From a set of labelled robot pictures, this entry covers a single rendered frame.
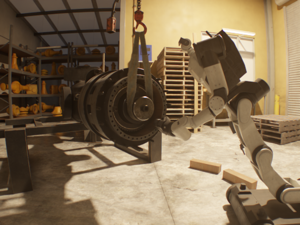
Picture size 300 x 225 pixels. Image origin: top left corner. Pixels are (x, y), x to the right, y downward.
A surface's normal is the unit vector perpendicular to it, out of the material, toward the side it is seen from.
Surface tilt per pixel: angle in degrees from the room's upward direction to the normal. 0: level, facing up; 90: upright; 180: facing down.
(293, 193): 90
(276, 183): 90
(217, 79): 99
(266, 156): 90
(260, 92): 107
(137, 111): 90
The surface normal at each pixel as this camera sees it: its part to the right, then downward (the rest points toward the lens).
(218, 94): -0.35, 0.23
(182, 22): 0.10, 0.08
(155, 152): 0.61, 0.07
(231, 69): -0.04, 0.24
